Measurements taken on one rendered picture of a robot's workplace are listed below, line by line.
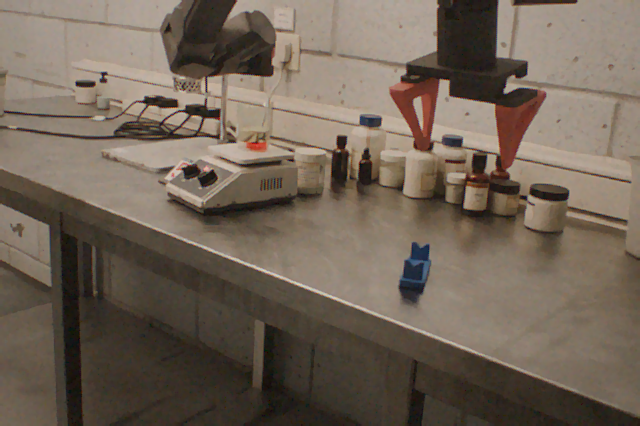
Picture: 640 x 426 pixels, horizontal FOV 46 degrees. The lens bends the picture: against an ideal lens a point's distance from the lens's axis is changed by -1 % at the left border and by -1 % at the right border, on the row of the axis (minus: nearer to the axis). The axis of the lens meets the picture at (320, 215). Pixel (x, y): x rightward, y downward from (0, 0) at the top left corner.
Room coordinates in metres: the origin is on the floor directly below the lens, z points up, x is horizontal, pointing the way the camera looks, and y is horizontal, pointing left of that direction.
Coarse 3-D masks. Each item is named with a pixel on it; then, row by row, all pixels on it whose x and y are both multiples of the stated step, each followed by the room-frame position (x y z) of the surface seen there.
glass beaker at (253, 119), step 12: (240, 108) 1.33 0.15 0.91; (252, 108) 1.32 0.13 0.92; (264, 108) 1.32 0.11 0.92; (240, 120) 1.33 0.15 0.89; (252, 120) 1.32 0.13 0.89; (264, 120) 1.33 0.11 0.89; (240, 132) 1.33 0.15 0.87; (252, 132) 1.32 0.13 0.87; (264, 132) 1.33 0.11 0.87; (240, 144) 1.33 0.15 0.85; (252, 144) 1.32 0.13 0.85; (264, 144) 1.33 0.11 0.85
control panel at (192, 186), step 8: (200, 160) 1.33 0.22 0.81; (200, 168) 1.30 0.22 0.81; (208, 168) 1.29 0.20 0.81; (216, 168) 1.28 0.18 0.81; (176, 176) 1.30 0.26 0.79; (224, 176) 1.25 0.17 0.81; (176, 184) 1.28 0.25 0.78; (184, 184) 1.27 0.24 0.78; (192, 184) 1.26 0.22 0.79; (216, 184) 1.23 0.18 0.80; (192, 192) 1.23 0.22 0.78; (200, 192) 1.22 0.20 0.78; (208, 192) 1.22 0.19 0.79
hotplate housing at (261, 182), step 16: (208, 160) 1.32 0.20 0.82; (224, 160) 1.32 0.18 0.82; (240, 176) 1.25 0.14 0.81; (256, 176) 1.27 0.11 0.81; (272, 176) 1.29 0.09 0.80; (288, 176) 1.31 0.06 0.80; (176, 192) 1.27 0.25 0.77; (224, 192) 1.23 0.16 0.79; (240, 192) 1.25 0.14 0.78; (256, 192) 1.27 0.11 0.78; (272, 192) 1.29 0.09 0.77; (288, 192) 1.31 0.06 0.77; (192, 208) 1.23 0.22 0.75; (208, 208) 1.21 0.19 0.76; (224, 208) 1.23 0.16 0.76; (240, 208) 1.25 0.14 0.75
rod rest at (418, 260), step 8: (416, 248) 1.03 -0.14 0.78; (424, 248) 1.03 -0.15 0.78; (408, 256) 1.04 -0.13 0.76; (416, 256) 1.03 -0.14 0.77; (424, 256) 1.03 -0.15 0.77; (408, 264) 0.95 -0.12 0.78; (416, 264) 0.95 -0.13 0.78; (424, 264) 1.01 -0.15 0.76; (408, 272) 0.95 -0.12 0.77; (416, 272) 0.95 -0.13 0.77; (424, 272) 0.98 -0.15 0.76; (400, 280) 0.95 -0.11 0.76; (408, 280) 0.94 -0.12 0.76; (416, 280) 0.95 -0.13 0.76; (424, 280) 0.95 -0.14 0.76; (416, 288) 0.94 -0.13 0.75
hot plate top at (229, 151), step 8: (224, 144) 1.37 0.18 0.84; (232, 144) 1.37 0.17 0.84; (216, 152) 1.31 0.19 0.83; (224, 152) 1.30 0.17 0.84; (232, 152) 1.30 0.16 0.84; (240, 152) 1.31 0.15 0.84; (248, 152) 1.31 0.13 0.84; (256, 152) 1.32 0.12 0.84; (264, 152) 1.32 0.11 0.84; (272, 152) 1.33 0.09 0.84; (280, 152) 1.33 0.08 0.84; (288, 152) 1.34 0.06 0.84; (232, 160) 1.27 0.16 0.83; (240, 160) 1.26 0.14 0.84; (248, 160) 1.26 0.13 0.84; (256, 160) 1.27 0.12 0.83; (264, 160) 1.28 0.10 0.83; (272, 160) 1.30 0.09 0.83
